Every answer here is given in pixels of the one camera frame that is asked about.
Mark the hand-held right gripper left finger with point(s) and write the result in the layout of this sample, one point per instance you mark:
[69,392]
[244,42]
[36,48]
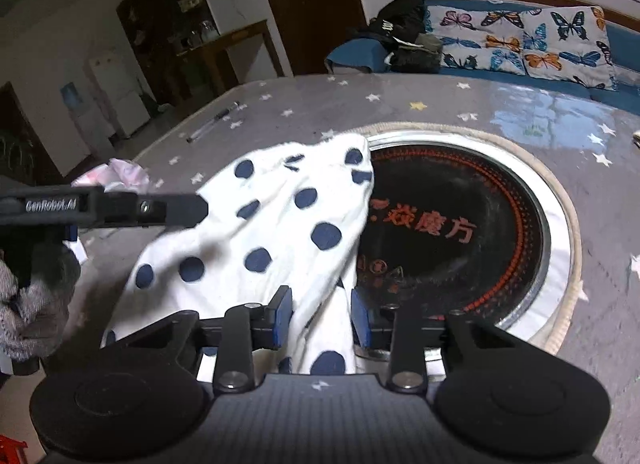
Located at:
[282,316]

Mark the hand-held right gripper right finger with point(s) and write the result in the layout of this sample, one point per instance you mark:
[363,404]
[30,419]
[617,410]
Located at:
[360,319]

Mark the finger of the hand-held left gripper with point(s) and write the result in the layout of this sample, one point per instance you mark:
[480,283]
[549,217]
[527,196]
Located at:
[165,209]
[70,235]

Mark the white polka dot pants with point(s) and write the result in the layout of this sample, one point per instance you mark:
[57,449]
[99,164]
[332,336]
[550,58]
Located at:
[250,224]

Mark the person's left hand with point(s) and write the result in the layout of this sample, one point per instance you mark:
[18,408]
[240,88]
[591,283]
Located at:
[30,314]

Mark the pink white tissue pack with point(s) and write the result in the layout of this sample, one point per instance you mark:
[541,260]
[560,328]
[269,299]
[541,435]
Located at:
[125,176]

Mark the black pen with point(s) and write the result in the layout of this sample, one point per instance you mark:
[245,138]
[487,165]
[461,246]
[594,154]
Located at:
[215,121]

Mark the white refrigerator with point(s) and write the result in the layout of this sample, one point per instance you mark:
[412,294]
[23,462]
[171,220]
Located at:
[120,93]

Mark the round black induction cooktop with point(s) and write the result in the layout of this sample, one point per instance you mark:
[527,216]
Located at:
[475,244]

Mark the glass jar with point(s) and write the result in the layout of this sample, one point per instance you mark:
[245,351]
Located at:
[209,31]

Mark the wooden side table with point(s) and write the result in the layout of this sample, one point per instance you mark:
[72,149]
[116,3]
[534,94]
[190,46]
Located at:
[240,33]

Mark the dark wooden shelf cabinet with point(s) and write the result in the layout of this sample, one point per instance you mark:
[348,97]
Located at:
[150,18]

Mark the red plastic object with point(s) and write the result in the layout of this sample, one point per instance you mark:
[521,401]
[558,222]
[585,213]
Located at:
[10,449]

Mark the dark wooden door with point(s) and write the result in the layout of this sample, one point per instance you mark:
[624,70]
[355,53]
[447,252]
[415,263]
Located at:
[310,28]

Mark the grey star print tablecloth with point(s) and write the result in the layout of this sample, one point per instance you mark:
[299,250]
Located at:
[450,103]

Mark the blue seat cushion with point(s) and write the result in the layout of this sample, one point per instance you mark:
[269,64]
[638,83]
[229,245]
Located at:
[360,53]

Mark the olive green bag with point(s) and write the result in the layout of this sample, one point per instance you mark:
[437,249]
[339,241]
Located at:
[420,51]

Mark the black bag on sofa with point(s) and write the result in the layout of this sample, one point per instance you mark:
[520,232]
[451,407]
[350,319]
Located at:
[400,13]

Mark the blue sofa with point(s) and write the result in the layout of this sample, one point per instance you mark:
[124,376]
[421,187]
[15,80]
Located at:
[625,48]

